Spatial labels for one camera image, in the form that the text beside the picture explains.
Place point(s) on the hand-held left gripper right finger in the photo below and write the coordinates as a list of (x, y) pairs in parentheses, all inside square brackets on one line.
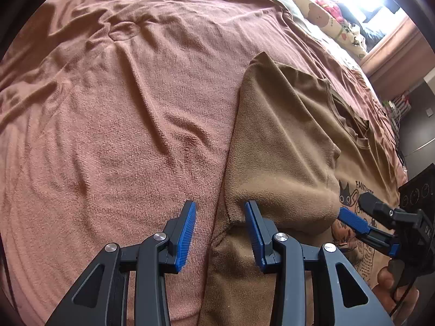
[(253, 234)]

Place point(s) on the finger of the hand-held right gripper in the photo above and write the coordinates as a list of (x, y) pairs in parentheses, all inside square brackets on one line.
[(353, 220), (370, 203)]

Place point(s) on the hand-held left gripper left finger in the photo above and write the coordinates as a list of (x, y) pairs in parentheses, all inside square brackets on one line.
[(187, 234)]

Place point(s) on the brown printed t-shirt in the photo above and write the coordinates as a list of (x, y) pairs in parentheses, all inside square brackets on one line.
[(289, 142)]

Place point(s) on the person's right hand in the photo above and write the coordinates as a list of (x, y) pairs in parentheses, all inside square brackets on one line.
[(384, 283)]

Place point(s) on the pink-brown fleece blanket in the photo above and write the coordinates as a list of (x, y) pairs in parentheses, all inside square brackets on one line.
[(119, 125)]

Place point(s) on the cream bear print pillow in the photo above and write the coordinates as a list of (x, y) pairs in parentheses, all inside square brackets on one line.
[(326, 17)]

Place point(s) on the pink plush toy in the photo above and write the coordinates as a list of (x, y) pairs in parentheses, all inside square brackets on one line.
[(323, 1)]

